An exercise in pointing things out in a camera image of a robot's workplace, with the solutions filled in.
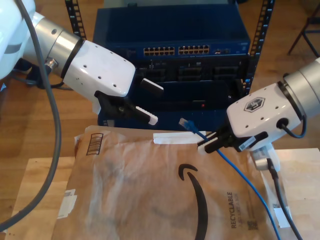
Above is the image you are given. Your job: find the black rack server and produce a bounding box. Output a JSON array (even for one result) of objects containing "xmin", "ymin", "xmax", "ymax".
[{"xmin": 134, "ymin": 56, "xmax": 251, "ymax": 83}]

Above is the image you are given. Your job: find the black rack frame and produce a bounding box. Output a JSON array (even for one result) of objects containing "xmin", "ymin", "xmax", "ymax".
[{"xmin": 64, "ymin": 0, "xmax": 276, "ymax": 106}]

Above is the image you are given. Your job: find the black sneaker white sole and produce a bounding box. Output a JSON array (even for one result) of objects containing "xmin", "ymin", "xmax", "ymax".
[
  {"xmin": 14, "ymin": 59, "xmax": 33, "ymax": 75},
  {"xmin": 26, "ymin": 65, "xmax": 48, "ymax": 89}
]

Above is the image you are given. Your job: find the blue network cable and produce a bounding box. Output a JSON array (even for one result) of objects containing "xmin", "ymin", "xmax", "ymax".
[{"xmin": 178, "ymin": 116, "xmax": 282, "ymax": 240}]

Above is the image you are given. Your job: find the dark blue base unit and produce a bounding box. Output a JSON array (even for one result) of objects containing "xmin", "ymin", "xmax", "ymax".
[{"xmin": 96, "ymin": 109, "xmax": 232, "ymax": 132}]

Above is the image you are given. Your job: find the black rack tray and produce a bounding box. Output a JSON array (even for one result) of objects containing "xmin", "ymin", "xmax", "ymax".
[{"xmin": 124, "ymin": 79, "xmax": 247, "ymax": 112}]

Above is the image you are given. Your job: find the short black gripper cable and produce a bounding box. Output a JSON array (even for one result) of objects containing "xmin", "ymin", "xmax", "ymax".
[{"xmin": 277, "ymin": 117, "xmax": 308, "ymax": 139}]

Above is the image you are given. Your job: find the brown paper mailer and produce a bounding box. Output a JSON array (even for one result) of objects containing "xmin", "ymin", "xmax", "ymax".
[{"xmin": 51, "ymin": 124, "xmax": 293, "ymax": 240}]

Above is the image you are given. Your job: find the grey flat panel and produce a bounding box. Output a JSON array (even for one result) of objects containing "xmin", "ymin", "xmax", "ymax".
[{"xmin": 103, "ymin": 0, "xmax": 238, "ymax": 10}]

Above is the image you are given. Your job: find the blue network switch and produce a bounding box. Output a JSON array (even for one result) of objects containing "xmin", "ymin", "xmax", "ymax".
[{"xmin": 91, "ymin": 8, "xmax": 252, "ymax": 61}]

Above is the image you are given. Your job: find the thick grey cable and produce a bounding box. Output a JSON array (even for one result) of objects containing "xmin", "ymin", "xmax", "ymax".
[{"xmin": 0, "ymin": 0, "xmax": 63, "ymax": 227}]

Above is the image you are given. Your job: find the dark camera cable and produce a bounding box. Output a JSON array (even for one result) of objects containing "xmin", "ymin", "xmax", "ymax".
[
  {"xmin": 9, "ymin": 67, "xmax": 75, "ymax": 91},
  {"xmin": 266, "ymin": 157, "xmax": 305, "ymax": 240}
]

